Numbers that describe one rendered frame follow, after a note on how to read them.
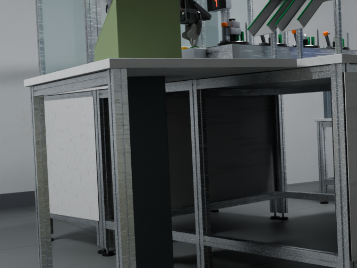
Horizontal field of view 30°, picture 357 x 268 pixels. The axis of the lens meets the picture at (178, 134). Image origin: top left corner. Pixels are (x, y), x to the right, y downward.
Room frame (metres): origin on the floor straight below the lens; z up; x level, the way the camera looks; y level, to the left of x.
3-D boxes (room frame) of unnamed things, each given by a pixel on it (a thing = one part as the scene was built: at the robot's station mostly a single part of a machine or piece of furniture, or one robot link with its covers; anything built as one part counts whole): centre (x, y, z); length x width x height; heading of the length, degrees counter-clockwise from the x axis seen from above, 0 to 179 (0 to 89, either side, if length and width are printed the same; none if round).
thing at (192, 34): (2.78, -0.08, 1.01); 0.06 x 0.03 x 0.09; 131
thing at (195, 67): (2.53, 0.10, 0.84); 0.90 x 0.70 x 0.03; 29
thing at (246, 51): (3.25, -0.62, 0.91); 1.24 x 0.33 x 0.10; 131
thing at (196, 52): (2.86, -0.04, 0.93); 0.21 x 0.07 x 0.06; 41
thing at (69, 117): (4.04, 0.09, 0.43); 1.39 x 0.63 x 0.86; 131
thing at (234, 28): (2.94, -0.27, 1.06); 0.08 x 0.04 x 0.07; 131
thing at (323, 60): (3.22, -0.60, 0.85); 1.50 x 1.41 x 0.03; 41
